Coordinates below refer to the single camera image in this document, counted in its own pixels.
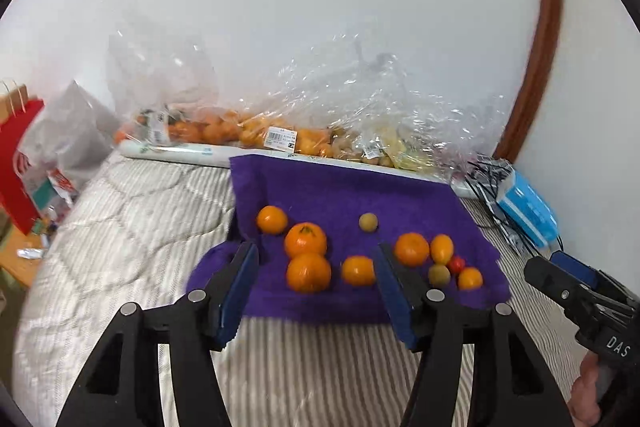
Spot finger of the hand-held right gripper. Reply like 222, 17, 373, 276
524, 256, 596, 330
550, 251, 640, 310

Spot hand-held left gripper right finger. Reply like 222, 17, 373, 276
375, 243, 573, 427

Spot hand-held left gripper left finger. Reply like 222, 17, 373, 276
55, 241, 260, 427

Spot small yellowish orange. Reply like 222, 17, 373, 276
430, 234, 455, 265

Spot large orange with green stem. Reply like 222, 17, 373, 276
284, 222, 328, 259

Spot clear bag of brown fruits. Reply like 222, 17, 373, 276
327, 127, 396, 168

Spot person's right hand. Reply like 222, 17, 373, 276
570, 352, 613, 427

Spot blue tissue pack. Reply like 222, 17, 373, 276
497, 170, 559, 248

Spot purple towel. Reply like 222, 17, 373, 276
186, 154, 511, 325

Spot clear bag of yellow fruit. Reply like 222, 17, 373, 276
350, 22, 508, 180

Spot white paper roll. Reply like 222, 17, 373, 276
118, 141, 481, 198

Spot clear bag of oranges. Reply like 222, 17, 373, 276
107, 19, 241, 146
237, 32, 351, 158

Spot wooden nightstand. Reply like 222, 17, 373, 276
0, 212, 56, 290

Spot white plastic bag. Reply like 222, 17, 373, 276
20, 80, 123, 218

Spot red paper bag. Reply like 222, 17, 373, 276
0, 79, 46, 236

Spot black cables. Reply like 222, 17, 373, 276
467, 154, 563, 258

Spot brown wooden door frame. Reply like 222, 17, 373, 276
492, 0, 565, 162

